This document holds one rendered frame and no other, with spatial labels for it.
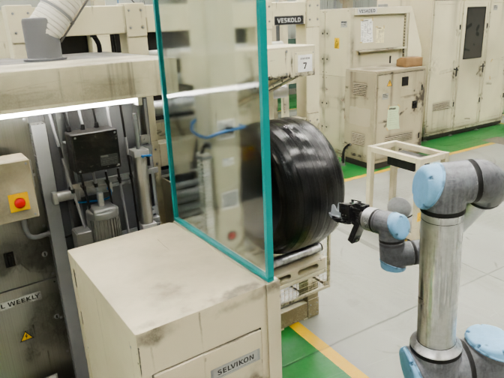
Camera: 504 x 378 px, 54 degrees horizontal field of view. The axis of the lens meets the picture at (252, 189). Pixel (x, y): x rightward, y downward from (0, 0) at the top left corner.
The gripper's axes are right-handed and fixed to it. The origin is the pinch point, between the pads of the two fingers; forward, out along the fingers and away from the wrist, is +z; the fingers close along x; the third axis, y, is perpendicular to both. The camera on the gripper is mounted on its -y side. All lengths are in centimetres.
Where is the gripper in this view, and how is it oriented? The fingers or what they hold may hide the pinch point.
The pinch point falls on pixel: (331, 214)
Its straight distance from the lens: 209.7
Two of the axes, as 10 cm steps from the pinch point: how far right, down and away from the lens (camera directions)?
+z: -5.5, -1.3, 8.2
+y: -1.1, -9.7, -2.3
